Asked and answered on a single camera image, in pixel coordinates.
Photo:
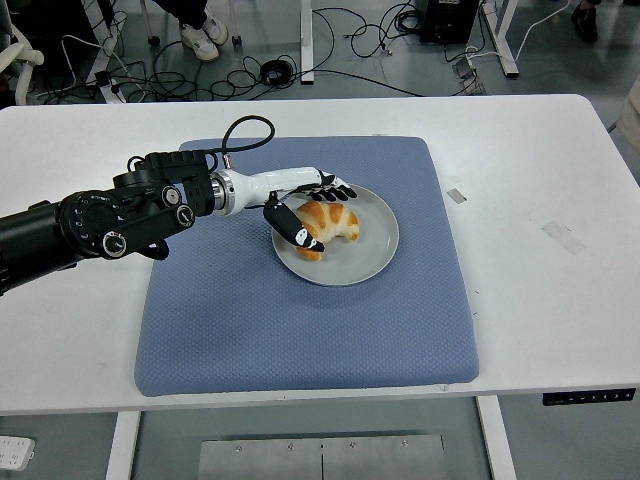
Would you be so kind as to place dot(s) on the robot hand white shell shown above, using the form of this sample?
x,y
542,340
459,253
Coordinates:
x,y
270,182

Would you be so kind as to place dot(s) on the croissant bread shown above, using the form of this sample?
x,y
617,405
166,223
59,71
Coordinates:
x,y
340,220

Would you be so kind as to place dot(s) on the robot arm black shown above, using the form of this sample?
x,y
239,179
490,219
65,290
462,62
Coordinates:
x,y
90,225

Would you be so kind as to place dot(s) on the grey round plate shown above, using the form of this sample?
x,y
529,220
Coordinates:
x,y
360,260

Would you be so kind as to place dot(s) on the blue quilted mat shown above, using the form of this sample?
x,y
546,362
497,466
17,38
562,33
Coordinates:
x,y
225,320

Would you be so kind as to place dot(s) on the chair leg with caster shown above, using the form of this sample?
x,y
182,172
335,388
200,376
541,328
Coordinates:
x,y
152,39
236,40

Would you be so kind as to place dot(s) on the white background desk leg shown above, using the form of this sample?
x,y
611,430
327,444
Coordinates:
x,y
306,40
505,45
107,45

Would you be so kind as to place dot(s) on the person's white shoe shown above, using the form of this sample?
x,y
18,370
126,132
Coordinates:
x,y
199,42
216,26

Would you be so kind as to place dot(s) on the small grey tape piece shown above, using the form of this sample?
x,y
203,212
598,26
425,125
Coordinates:
x,y
456,196

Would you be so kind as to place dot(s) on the person's leg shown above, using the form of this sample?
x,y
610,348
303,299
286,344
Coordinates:
x,y
182,10

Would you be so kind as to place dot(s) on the grey floor pedal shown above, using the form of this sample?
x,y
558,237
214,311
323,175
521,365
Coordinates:
x,y
467,75

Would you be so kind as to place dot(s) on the black box on floor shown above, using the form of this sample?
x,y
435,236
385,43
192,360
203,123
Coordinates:
x,y
445,20

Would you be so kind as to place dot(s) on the grey metal plate with screws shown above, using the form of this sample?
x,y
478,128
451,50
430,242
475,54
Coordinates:
x,y
280,460

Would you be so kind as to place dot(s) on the large grey tape piece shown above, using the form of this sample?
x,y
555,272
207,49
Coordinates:
x,y
564,237

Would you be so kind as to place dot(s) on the white table leg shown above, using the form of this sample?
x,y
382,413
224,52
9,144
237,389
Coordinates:
x,y
496,440
122,445

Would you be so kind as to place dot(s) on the person's black shoe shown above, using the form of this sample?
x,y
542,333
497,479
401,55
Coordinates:
x,y
585,22

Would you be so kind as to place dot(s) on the beige object at edge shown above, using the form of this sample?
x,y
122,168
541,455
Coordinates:
x,y
631,115

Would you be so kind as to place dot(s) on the white power strip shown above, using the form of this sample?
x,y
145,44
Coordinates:
x,y
15,452

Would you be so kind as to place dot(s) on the black table control panel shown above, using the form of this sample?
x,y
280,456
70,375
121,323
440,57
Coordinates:
x,y
590,396

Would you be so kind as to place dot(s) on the white chair frame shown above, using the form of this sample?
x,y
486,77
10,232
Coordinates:
x,y
22,57

